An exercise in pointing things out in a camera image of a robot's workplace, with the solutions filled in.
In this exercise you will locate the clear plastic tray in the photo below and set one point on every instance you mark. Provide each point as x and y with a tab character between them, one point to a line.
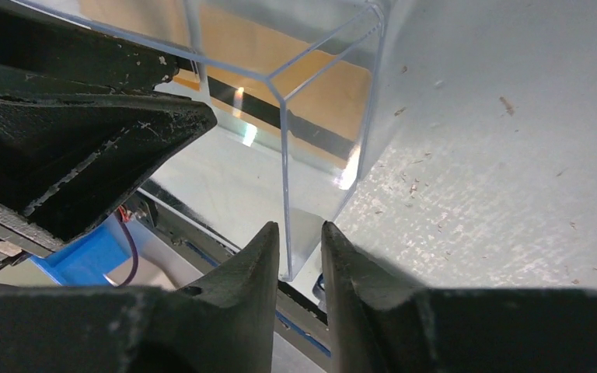
233	179

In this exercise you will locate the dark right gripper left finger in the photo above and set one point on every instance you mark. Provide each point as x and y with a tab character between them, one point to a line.
222	322

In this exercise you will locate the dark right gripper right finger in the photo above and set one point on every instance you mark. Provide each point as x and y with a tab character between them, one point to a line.
383	322

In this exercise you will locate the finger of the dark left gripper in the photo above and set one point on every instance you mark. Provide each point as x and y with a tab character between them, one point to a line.
67	162
35	42

